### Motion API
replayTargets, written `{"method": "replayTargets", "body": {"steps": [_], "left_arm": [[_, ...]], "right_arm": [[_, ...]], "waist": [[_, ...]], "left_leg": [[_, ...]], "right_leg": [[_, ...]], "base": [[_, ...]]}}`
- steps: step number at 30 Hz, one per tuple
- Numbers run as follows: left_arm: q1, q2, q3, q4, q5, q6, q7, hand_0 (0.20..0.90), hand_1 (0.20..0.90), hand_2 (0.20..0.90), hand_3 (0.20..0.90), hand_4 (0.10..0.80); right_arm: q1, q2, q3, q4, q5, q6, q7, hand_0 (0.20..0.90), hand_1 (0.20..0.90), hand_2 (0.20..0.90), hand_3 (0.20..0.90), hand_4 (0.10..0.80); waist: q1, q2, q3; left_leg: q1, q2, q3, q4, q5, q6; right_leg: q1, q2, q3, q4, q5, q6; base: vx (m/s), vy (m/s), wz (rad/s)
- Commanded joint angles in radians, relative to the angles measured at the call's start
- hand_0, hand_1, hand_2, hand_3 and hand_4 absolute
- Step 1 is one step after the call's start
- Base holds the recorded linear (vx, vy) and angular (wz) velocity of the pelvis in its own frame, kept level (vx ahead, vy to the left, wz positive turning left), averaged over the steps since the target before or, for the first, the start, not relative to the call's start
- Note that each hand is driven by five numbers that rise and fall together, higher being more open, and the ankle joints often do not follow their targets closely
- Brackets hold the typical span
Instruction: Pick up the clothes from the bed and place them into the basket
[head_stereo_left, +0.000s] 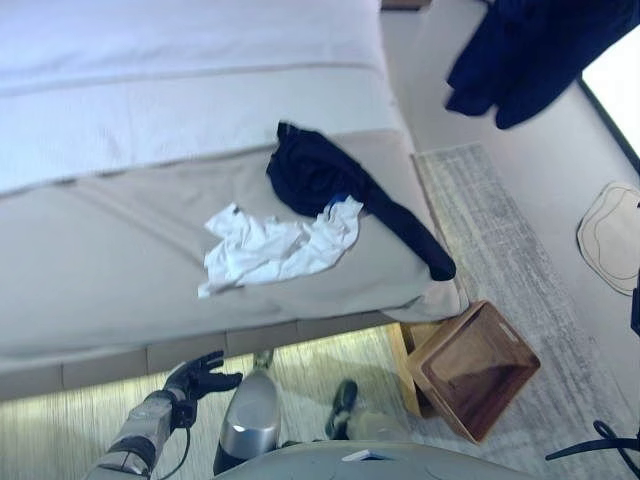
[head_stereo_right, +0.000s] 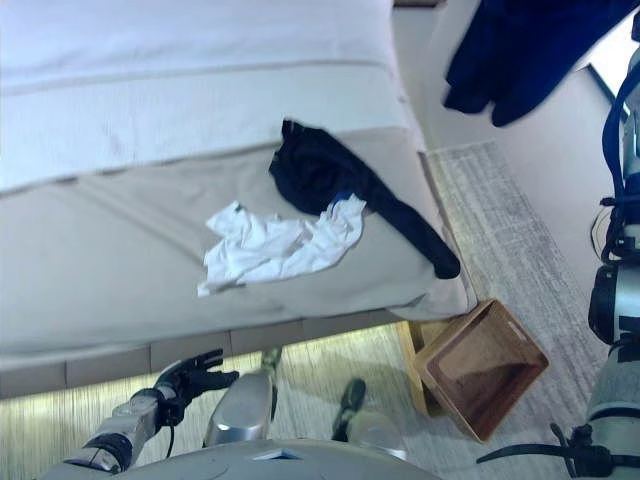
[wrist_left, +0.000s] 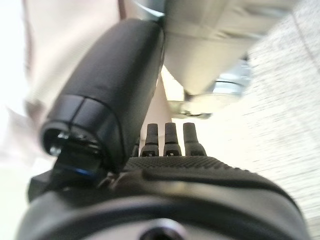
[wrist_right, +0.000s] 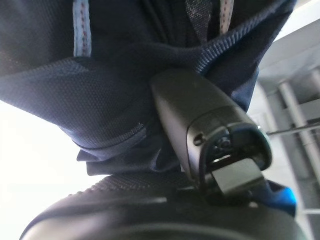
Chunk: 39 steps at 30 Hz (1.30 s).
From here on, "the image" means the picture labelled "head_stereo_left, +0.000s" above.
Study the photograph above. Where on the white shirt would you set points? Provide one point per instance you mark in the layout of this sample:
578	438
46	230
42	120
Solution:
270	250

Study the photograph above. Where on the grey bed frame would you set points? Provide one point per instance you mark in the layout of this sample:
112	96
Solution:
150	357

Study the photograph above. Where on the small beige oval rug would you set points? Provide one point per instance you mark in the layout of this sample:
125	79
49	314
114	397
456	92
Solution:
610	240

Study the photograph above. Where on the navy blue garment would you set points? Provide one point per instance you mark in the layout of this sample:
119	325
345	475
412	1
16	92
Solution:
525	55

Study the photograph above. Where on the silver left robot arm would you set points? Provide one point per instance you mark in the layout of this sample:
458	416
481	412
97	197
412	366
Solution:
140	430

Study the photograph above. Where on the grey robot torso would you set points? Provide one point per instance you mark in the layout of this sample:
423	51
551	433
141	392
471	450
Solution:
320	462

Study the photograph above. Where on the white duvet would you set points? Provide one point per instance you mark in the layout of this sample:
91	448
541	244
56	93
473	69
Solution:
175	75

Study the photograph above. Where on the wooden bed leg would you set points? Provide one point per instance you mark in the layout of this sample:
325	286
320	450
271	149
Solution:
400	360

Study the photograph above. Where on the silver left robot leg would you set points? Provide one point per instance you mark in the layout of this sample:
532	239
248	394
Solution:
250	415

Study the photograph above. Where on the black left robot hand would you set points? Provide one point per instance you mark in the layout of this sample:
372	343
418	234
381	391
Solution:
200	377

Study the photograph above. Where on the grey area rug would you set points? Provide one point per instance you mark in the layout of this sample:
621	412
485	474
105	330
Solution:
500	240

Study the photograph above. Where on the brown wicker basket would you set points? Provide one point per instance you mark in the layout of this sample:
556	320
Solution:
475	375

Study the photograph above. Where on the bright window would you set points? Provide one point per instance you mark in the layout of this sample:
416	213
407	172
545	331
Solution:
617	100

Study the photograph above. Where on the black trousers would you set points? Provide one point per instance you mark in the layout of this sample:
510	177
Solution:
315	170

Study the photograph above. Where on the bed with grey cover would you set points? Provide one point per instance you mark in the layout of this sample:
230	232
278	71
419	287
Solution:
125	260

